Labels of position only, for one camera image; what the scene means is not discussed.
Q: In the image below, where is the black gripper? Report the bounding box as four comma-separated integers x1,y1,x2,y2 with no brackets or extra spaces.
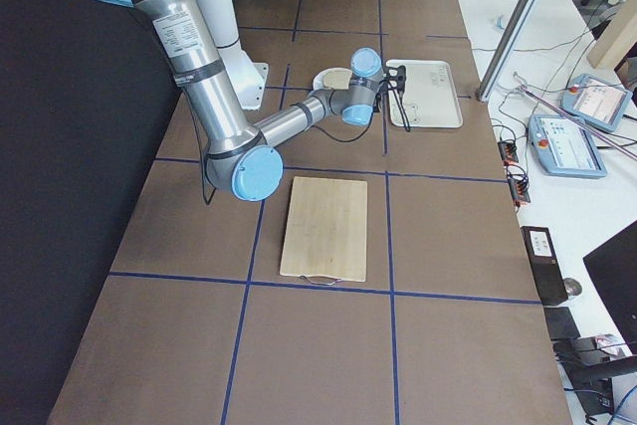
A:
382,65,407,95

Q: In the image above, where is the bread slice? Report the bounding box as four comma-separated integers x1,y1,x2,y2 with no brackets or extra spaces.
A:
321,69,351,90

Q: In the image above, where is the white round plate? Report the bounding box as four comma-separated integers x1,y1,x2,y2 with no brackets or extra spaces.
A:
313,67,352,90

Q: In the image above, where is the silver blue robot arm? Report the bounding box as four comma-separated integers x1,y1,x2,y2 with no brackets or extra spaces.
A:
98,0,396,201

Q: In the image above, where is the cream bear serving tray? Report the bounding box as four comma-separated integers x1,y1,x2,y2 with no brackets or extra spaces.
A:
386,59,463,128

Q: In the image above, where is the orange black connector block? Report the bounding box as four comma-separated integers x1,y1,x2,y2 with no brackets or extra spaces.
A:
498,140,519,165

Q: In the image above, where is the wooden cutting board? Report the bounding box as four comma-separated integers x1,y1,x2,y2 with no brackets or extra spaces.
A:
280,176,367,283

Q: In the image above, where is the near teach pendant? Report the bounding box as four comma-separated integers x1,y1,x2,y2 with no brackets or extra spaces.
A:
529,114,607,179

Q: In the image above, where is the teach pendant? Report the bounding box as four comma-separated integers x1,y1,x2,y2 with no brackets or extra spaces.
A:
529,114,607,179
561,74,632,132

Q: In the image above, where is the far teach pendant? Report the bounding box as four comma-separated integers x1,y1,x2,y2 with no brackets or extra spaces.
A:
561,74,632,132

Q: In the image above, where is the brown paper table cover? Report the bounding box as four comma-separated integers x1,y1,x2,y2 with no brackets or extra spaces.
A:
49,0,570,424

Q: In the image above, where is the black box with label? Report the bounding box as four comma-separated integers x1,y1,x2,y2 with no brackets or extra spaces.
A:
521,226,567,306

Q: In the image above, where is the black monitor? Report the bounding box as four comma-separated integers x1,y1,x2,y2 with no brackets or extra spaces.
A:
583,223,637,351

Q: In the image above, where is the aluminium frame post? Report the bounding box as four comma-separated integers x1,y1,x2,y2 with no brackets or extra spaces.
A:
477,0,537,102

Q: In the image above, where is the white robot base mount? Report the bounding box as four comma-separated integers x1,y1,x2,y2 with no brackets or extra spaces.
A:
197,0,269,110

